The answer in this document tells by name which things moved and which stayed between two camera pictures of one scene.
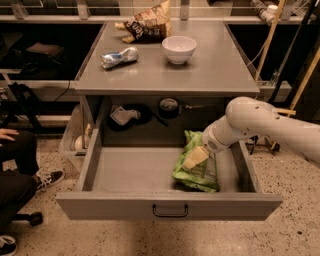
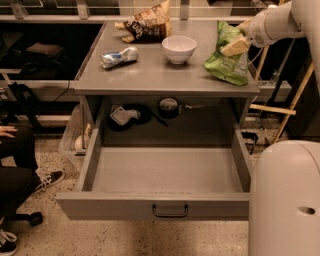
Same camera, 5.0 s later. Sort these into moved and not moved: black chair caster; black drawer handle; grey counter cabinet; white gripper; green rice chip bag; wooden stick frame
Moved: white gripper; green rice chip bag
Not moved: black drawer handle; grey counter cabinet; black chair caster; wooden stick frame
